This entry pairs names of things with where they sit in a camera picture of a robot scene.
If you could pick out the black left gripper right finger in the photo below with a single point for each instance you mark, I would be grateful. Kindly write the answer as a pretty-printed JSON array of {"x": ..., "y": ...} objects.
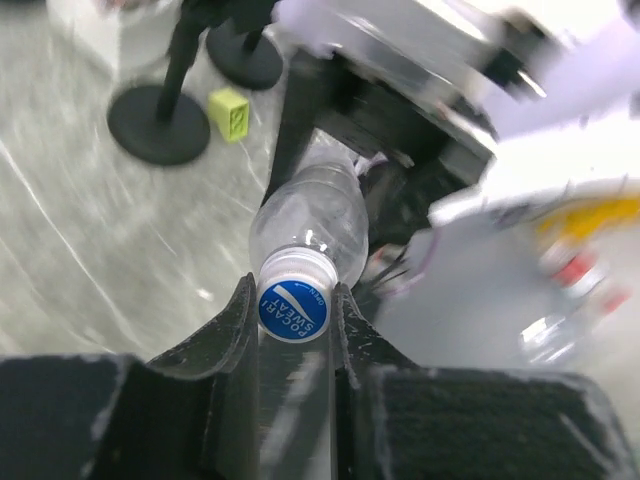
[{"x": 356, "y": 344}]

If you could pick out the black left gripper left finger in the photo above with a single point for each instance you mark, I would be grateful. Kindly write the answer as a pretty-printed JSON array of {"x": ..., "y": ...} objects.
[{"x": 227, "y": 344}]

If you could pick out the green toy brick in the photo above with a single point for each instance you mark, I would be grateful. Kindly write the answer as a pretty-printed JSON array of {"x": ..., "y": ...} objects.
[{"x": 230, "y": 112}]

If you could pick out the purple microphone on stand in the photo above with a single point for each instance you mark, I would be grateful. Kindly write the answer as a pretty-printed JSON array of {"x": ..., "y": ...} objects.
[{"x": 250, "y": 60}]

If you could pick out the blue Pocari bottle cap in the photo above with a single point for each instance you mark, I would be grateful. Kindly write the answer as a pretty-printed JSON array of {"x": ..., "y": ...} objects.
[{"x": 293, "y": 311}]

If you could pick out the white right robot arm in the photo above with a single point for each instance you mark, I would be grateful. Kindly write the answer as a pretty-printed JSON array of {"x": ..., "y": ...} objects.
[{"x": 481, "y": 106}]

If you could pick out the clear Pocari bottle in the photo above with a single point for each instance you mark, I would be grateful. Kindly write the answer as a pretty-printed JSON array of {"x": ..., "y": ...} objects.
[{"x": 320, "y": 208}]

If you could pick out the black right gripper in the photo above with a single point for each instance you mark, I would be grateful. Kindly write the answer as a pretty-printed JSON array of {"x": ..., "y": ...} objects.
[{"x": 370, "y": 117}]

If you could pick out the white rectangular device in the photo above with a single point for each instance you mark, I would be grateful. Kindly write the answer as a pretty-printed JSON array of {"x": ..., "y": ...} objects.
[{"x": 124, "y": 38}]

